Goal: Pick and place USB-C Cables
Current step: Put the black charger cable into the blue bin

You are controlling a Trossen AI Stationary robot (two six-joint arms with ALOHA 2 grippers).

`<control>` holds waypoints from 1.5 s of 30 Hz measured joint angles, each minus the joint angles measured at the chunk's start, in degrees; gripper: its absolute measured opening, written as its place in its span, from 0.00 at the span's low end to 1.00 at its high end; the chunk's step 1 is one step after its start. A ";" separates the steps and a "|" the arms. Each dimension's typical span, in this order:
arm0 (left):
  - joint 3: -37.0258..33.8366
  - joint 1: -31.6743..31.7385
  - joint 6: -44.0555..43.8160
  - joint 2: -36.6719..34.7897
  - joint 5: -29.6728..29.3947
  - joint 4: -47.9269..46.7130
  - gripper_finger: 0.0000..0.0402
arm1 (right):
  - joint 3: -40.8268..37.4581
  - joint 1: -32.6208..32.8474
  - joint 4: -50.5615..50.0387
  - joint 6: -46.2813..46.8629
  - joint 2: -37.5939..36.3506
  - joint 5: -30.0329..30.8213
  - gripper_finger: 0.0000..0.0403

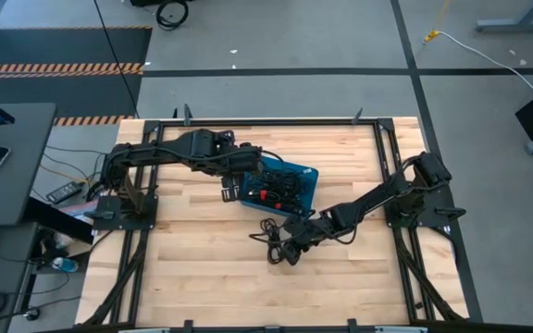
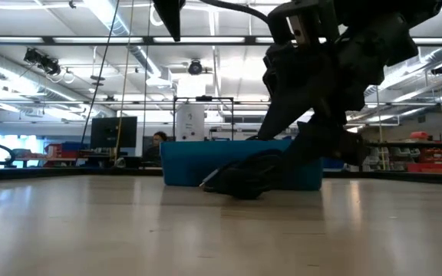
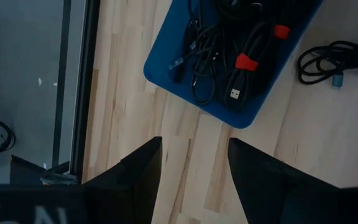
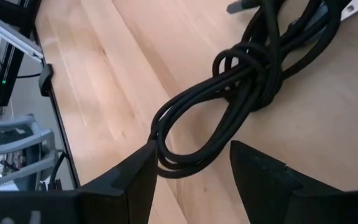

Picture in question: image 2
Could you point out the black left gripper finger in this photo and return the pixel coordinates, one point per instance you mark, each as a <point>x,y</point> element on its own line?
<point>171,15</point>

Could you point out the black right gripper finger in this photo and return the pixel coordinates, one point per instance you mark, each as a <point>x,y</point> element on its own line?
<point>328,145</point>
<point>290,119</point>

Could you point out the blue plastic bin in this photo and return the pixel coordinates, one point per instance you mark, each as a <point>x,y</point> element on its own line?
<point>186,165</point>

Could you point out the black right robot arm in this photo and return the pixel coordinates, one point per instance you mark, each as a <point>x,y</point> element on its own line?
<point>390,34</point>

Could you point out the blue low cabinet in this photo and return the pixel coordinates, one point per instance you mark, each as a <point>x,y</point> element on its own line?
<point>334,164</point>

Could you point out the black overhead light bar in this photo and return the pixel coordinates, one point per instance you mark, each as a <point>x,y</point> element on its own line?
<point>148,40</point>

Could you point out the round black ceiling fixture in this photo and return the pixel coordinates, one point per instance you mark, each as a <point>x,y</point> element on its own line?
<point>195,68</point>

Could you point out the dark storage shelf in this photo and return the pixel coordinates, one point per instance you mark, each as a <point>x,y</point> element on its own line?
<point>416,144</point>

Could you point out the red storage bin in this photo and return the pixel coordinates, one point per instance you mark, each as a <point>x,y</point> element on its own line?
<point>420,136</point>

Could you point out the white cylindrical tank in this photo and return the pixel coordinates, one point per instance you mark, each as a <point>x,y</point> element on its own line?
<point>190,122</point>

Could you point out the black background monitor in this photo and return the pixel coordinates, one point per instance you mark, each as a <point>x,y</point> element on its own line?
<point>106,132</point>

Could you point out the person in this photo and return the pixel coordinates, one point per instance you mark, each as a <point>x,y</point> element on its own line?
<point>156,149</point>

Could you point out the blue crate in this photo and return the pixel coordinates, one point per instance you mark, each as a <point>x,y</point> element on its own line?
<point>75,146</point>

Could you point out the silver ceiling air duct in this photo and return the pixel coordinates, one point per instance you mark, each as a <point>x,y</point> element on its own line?
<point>119,27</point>

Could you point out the thin black horizontal rail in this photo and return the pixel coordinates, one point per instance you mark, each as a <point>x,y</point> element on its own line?
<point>167,103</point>

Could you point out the black stand frame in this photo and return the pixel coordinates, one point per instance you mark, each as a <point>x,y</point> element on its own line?
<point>203,98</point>

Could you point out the black ceiling camera cluster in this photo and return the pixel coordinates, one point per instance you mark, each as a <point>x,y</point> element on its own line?
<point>44,63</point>

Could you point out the black metal table frame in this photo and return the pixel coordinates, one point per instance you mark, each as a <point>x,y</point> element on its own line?
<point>52,173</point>

